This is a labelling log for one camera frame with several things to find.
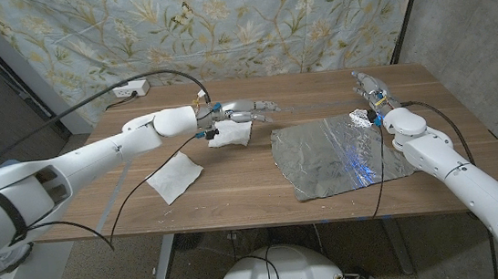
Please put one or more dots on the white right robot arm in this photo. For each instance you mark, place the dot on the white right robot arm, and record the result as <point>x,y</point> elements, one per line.
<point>463,174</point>

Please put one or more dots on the black backdrop pole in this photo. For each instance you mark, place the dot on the black backdrop pole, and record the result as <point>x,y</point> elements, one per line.
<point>406,14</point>

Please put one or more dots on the black ribbed round object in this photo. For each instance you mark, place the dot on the black ribbed round object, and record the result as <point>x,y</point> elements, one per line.
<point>190,240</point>

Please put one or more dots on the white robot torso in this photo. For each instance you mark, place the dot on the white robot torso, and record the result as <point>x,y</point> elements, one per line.
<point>280,269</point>

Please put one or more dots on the light grey slanted post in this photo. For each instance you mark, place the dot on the light grey slanted post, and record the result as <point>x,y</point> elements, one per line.
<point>7,53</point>

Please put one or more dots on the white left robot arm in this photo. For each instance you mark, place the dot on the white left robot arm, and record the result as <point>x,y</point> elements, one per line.
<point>94,154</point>

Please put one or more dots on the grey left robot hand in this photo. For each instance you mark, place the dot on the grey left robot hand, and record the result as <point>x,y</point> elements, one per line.
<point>237,111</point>

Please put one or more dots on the floral printed backdrop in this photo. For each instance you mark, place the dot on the floral printed backdrop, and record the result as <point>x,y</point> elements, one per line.
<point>219,23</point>

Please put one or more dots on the grey table leg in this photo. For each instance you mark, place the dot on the grey table leg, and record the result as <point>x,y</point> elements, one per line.
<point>164,262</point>
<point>399,248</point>

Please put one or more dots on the aluminum foil sheet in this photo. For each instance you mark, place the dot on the aluminum foil sheet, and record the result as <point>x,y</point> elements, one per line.
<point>324,159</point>

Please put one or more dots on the white power strip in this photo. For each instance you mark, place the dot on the white power strip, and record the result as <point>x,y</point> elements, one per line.
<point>127,89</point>

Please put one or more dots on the flat white paper towel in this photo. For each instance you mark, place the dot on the flat white paper towel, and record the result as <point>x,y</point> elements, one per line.
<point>174,176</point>

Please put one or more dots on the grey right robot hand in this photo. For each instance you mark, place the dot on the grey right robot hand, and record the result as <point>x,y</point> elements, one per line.
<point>377,92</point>

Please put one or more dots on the crumpled white paper towel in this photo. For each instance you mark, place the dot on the crumpled white paper towel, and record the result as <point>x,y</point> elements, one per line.
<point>232,135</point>

